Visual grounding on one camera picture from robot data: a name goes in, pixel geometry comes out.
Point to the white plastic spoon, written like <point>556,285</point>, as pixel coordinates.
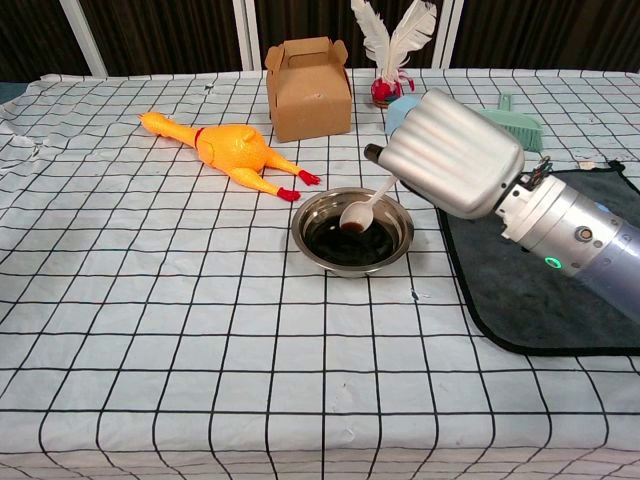
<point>357,215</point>

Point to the brown cardboard gable box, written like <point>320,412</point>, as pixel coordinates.
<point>310,100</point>

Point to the dark grey square mat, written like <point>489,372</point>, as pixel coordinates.
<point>525,320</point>

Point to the green hand brush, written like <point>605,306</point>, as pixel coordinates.
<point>522,127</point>

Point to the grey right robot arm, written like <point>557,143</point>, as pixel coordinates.
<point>575,230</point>

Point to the white partition post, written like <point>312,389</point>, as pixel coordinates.
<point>447,40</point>
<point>85,40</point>
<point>250,35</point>

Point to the light blue foam cube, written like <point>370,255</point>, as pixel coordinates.
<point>399,115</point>

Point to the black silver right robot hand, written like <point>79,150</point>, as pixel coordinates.
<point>450,150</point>

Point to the white black-grid tablecloth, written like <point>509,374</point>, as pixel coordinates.
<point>200,325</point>

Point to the yellow rubber chicken toy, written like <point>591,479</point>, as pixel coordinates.
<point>230,150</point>

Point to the steel bowl with dark liquid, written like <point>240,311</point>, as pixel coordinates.
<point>350,255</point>

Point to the white feather red shuttlecock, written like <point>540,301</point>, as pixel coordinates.
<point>387,90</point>

